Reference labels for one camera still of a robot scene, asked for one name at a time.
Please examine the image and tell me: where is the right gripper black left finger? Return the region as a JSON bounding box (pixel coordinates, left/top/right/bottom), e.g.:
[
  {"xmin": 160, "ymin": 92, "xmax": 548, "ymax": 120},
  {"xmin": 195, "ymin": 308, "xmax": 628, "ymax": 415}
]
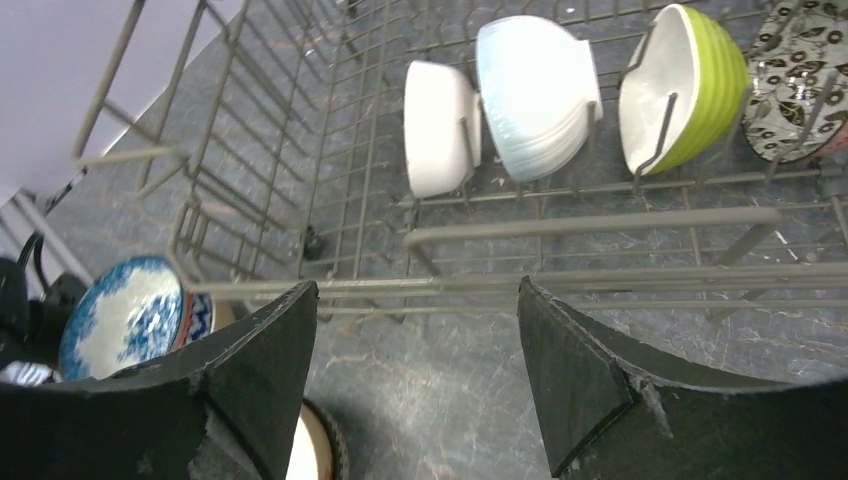
[{"xmin": 1, "ymin": 281, "xmax": 319, "ymax": 479}]

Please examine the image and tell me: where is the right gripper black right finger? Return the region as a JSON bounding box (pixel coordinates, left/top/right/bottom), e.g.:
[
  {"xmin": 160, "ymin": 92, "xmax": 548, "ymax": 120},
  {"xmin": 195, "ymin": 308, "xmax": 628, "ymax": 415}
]
[{"xmin": 517, "ymin": 277, "xmax": 847, "ymax": 479}]

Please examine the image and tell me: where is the grey wire dish rack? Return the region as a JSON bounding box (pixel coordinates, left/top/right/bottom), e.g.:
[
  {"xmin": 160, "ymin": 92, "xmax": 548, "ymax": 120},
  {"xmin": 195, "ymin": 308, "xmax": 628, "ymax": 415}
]
[{"xmin": 72, "ymin": 1, "xmax": 847, "ymax": 320}]

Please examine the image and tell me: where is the green and white bowl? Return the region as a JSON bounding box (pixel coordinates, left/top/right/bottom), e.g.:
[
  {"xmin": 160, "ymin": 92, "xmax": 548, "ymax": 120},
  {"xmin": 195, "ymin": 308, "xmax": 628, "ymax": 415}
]
[{"xmin": 618, "ymin": 4, "xmax": 749, "ymax": 176}]

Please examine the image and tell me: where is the floral brown patterned bowl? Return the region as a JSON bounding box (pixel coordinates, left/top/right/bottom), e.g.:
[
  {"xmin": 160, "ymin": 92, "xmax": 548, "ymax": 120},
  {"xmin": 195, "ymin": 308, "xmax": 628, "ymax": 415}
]
[{"xmin": 742, "ymin": 1, "xmax": 847, "ymax": 164}]

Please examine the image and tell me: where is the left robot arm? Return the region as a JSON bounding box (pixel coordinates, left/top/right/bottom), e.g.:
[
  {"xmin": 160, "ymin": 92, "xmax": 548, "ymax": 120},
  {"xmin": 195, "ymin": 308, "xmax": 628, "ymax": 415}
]
[{"xmin": 1, "ymin": 232, "xmax": 87, "ymax": 369}]

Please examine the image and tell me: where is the pink bowl under blue bowl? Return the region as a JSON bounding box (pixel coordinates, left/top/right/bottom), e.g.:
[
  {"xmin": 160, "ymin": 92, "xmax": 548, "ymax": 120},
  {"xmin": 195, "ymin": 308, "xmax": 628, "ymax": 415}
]
[{"xmin": 171, "ymin": 292, "xmax": 215, "ymax": 351}]

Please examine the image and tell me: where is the blue floral bowl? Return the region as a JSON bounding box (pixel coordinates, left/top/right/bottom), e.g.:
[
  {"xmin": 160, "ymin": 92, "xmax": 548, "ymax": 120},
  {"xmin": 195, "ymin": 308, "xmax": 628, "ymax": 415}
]
[{"xmin": 58, "ymin": 255, "xmax": 185, "ymax": 381}]

